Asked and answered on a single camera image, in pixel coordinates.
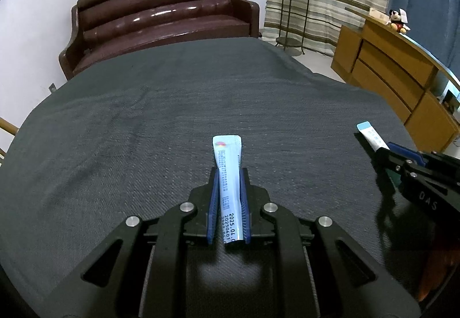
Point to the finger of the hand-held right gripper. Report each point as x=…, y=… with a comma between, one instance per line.
x=393, y=163
x=408, y=154

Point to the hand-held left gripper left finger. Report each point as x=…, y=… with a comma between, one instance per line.
x=212, y=210

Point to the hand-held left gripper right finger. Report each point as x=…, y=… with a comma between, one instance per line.
x=246, y=210

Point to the small white black object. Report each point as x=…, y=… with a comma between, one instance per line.
x=449, y=97

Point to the mouse plush toy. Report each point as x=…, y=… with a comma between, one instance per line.
x=397, y=25

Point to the light blue sachet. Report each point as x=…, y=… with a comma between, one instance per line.
x=228, y=174

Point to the dark grey table cloth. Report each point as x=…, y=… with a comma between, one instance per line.
x=143, y=124

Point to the wooden chair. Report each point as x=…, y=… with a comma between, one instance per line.
x=7, y=126

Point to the brown leather sofa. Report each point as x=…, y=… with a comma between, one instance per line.
x=161, y=16

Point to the black metal plant stand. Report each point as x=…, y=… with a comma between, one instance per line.
x=289, y=41

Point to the wooden cabinet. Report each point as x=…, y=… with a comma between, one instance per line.
x=388, y=66

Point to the small beige box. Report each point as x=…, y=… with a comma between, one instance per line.
x=377, y=14

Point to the white teal packet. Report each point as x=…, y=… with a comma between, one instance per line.
x=370, y=133

